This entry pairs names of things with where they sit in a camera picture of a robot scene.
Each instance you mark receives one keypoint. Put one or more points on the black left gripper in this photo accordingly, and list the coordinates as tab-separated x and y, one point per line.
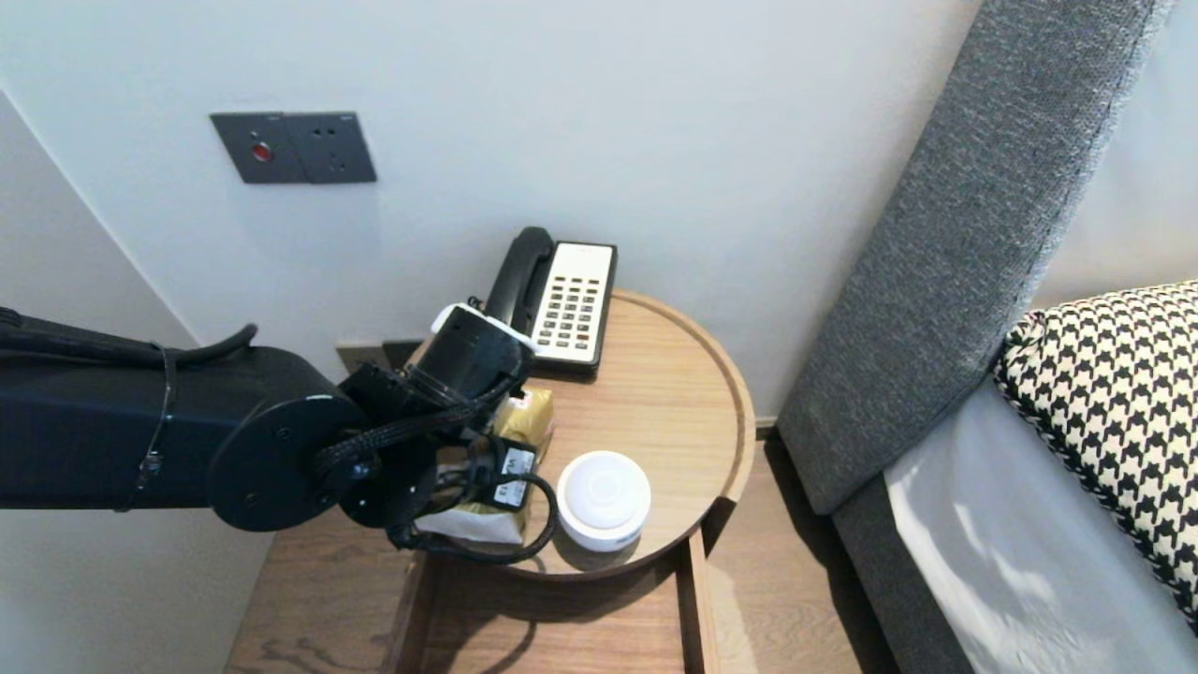
510	473

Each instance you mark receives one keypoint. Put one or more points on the gold tissue pack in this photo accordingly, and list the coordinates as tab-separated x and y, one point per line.
529	417

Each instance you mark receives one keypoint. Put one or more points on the white round lidded container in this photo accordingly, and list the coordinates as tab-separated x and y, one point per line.
602	491

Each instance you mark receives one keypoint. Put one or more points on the curved-front wooden drawer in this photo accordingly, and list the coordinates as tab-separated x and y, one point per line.
608	627

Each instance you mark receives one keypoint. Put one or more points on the black and orange left arm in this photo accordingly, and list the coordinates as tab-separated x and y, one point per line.
140	421

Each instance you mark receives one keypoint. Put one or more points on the round wooden side table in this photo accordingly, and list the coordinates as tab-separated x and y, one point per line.
655	402

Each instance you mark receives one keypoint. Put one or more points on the black telephone base white keypad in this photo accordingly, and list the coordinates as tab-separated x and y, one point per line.
571	309

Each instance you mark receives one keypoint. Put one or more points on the black telephone handset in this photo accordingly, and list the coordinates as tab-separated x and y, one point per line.
524	267

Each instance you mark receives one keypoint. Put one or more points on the grey fabric headboard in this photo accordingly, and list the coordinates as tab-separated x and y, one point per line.
936	281

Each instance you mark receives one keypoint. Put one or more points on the white bed sheet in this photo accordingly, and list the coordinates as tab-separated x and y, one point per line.
1011	562

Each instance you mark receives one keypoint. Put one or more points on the black white houndstooth pillow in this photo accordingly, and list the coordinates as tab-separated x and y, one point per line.
1114	402

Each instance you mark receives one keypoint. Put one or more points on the small black wall outlet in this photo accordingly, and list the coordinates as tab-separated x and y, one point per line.
398	351

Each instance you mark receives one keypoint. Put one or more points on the small grey wall outlet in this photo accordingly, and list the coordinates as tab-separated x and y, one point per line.
356	356

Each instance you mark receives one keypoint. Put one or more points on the dark grey wall socket plate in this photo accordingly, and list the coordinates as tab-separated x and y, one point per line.
337	148

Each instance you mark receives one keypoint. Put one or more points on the grey fabric bed frame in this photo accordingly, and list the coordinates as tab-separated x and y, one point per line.
889	580

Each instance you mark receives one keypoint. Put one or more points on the dark grey red-button wall switch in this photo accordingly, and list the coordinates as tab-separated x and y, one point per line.
260	148

